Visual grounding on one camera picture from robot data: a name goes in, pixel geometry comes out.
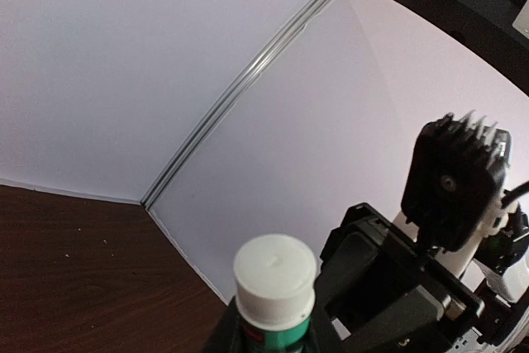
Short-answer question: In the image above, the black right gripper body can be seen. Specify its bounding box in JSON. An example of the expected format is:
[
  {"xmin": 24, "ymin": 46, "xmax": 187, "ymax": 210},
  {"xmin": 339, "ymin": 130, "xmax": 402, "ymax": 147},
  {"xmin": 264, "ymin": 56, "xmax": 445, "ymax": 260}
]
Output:
[{"xmin": 318, "ymin": 203, "xmax": 484, "ymax": 352}]

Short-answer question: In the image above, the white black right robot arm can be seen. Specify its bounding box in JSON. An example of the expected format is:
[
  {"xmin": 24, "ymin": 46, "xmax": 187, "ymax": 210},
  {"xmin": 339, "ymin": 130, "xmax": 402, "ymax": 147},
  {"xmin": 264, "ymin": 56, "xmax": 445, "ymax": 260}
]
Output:
[{"xmin": 316, "ymin": 198, "xmax": 528, "ymax": 352}]

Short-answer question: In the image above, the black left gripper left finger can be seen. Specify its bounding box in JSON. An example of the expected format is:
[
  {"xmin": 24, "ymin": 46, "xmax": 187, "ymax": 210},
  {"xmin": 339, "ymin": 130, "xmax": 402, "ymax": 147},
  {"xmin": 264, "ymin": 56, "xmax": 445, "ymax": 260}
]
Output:
[{"xmin": 202, "ymin": 298, "xmax": 244, "ymax": 353}]

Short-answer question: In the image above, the green white glue stick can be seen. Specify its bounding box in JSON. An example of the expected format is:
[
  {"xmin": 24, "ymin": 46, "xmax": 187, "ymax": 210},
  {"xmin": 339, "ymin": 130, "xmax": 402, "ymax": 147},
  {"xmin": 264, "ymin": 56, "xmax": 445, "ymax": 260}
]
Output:
[{"xmin": 233, "ymin": 234, "xmax": 317, "ymax": 352}]

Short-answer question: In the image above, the right aluminium corner post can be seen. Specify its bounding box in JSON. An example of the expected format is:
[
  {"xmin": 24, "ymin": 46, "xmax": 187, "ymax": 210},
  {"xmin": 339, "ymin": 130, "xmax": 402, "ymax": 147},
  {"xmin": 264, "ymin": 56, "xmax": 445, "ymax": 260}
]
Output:
[{"xmin": 140, "ymin": 0, "xmax": 333, "ymax": 211}]

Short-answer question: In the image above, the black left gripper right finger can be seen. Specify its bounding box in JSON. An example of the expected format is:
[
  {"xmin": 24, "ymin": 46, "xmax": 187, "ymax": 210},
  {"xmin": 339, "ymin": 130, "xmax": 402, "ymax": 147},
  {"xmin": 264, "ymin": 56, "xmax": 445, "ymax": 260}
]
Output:
[{"xmin": 306, "ymin": 274, "xmax": 343, "ymax": 353}]

